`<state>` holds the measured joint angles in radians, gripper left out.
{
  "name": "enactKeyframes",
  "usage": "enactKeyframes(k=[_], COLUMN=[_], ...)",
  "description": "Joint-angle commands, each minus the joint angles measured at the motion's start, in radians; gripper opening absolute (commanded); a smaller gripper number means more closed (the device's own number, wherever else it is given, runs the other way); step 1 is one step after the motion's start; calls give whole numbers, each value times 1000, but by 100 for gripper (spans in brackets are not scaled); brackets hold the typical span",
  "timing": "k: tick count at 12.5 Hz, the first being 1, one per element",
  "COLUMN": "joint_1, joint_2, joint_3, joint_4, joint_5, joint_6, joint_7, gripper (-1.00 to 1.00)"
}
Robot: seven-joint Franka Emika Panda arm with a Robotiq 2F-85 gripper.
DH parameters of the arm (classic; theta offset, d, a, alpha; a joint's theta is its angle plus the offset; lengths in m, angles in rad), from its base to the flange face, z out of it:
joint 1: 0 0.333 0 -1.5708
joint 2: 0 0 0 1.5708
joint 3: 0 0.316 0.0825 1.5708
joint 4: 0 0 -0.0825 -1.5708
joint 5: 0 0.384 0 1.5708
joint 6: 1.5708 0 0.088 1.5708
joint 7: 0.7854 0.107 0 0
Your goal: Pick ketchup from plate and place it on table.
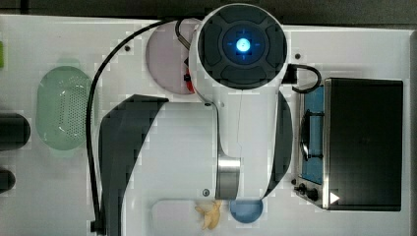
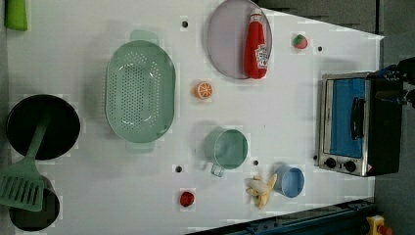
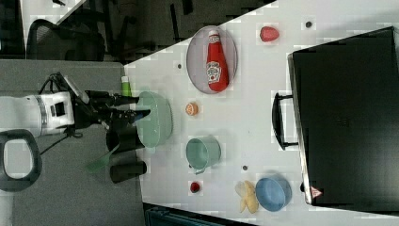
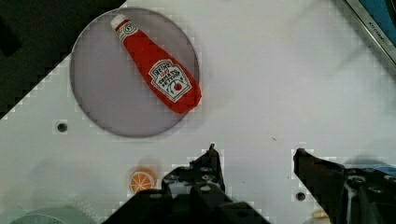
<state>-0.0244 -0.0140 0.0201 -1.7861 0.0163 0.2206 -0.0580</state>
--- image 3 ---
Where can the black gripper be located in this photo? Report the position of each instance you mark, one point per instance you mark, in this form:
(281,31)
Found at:
(99,110)

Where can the red ketchup bottle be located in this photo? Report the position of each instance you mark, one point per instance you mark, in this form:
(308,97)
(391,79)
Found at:
(216,65)

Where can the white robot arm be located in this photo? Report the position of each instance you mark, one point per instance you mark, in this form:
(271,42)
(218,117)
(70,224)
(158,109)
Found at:
(25,119)

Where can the grey oval plate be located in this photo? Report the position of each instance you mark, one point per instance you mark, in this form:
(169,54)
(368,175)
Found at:
(196,57)

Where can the green bottle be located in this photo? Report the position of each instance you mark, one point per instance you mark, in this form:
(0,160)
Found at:
(125,86)

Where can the large black cup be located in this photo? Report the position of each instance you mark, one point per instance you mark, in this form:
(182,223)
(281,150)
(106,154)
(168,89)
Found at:
(125,139)

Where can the green perforated colander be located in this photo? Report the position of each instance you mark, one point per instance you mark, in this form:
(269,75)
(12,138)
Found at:
(154,129)

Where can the green spatula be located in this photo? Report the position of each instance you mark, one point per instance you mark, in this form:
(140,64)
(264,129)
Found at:
(101,162)

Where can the small black cup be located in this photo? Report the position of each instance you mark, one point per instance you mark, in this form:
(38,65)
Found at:
(125,172)

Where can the orange slice toy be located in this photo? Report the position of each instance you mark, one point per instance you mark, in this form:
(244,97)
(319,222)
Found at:
(191,109)

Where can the black office chair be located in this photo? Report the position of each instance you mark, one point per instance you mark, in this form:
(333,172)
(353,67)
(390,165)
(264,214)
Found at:
(48,41)

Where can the green mug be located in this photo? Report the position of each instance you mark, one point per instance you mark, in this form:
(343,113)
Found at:
(202,153)

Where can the small red tomato toy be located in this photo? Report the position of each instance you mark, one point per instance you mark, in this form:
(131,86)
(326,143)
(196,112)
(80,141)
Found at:
(195,187)

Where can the peeled toy banana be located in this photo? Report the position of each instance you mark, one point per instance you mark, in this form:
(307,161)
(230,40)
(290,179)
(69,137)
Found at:
(246,191)

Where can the red strawberry toy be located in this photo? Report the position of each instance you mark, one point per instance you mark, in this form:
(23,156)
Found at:
(269,33)

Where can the blue bowl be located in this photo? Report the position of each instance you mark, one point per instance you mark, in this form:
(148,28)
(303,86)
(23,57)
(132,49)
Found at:
(273,193)

